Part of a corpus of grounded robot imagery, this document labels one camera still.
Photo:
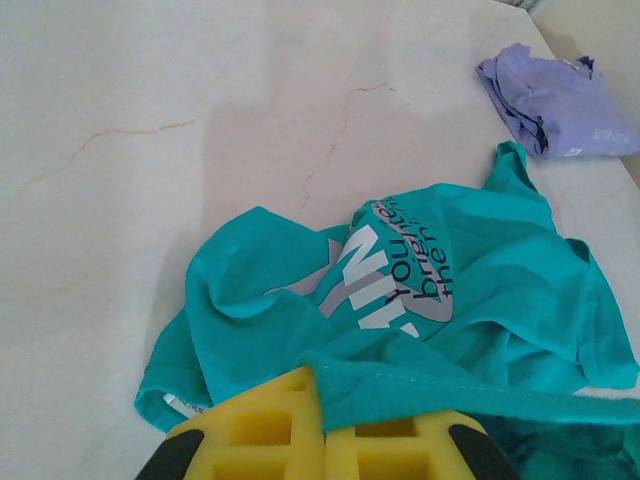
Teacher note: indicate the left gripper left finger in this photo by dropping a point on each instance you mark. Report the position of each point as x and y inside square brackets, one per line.
[250, 440]

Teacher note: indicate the teal t-shirt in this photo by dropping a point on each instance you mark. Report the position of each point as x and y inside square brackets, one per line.
[500, 280]

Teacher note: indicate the white table cover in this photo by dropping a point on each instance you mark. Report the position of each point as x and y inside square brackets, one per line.
[150, 150]

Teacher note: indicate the folded lavender t-shirt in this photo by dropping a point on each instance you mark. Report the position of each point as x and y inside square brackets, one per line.
[560, 100]

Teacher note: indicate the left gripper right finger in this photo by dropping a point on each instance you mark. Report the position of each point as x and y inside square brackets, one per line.
[400, 455]

